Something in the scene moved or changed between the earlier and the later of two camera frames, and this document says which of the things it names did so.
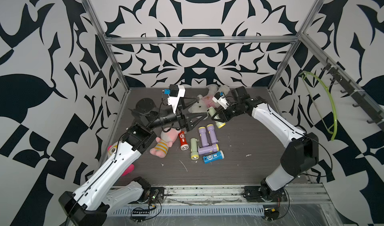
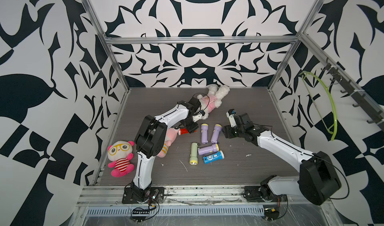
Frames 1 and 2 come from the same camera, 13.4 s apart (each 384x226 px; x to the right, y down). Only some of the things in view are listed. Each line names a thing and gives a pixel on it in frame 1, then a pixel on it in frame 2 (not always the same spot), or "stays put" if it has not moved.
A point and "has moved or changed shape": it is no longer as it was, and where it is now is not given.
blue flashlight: x=213 y=157 stays put
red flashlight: x=184 y=146 has moved or changed shape
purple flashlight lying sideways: x=208 y=149 stays put
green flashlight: x=194 y=155 has moved or changed shape
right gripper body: x=231 y=111 → x=231 y=132
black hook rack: x=359 y=98 stays put
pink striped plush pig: x=168 y=135 stays put
